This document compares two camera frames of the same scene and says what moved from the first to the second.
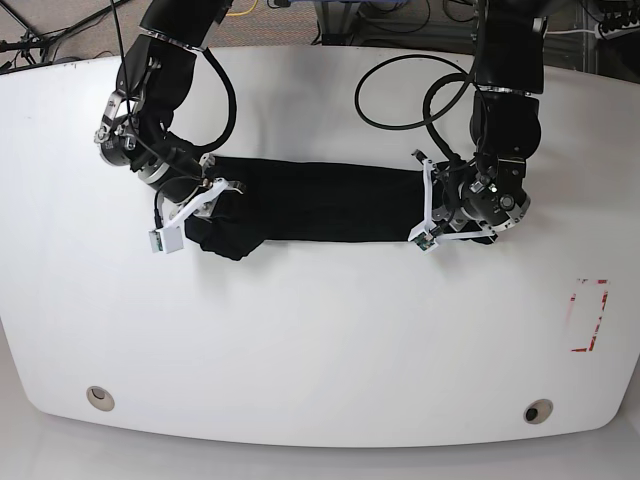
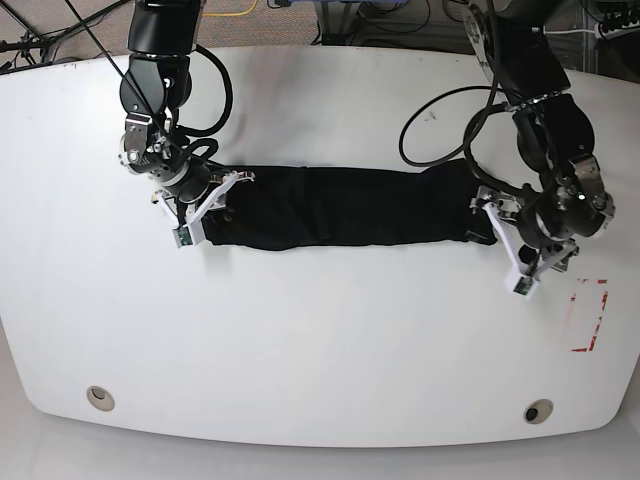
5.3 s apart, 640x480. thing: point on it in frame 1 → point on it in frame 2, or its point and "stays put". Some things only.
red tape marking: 604,299 stays put
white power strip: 600,33 stays put
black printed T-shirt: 285,201 stays put
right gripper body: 440,224 → 500,209
